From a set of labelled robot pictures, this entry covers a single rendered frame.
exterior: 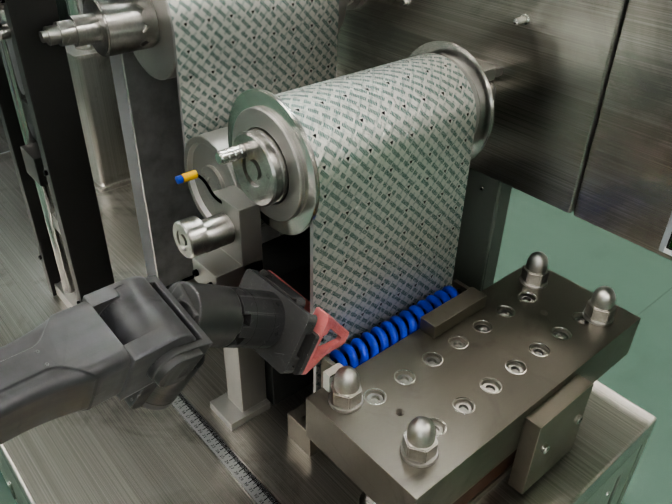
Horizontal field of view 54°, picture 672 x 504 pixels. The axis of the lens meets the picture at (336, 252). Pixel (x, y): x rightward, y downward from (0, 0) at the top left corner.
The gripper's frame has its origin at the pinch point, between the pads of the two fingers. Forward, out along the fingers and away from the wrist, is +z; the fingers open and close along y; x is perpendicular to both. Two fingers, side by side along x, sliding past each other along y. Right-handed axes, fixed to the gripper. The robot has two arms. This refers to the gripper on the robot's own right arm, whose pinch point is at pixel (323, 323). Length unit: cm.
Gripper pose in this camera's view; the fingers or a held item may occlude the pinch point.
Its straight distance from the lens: 72.6
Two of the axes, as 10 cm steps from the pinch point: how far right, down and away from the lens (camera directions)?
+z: 6.3, 1.3, 7.7
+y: 6.6, 4.4, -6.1
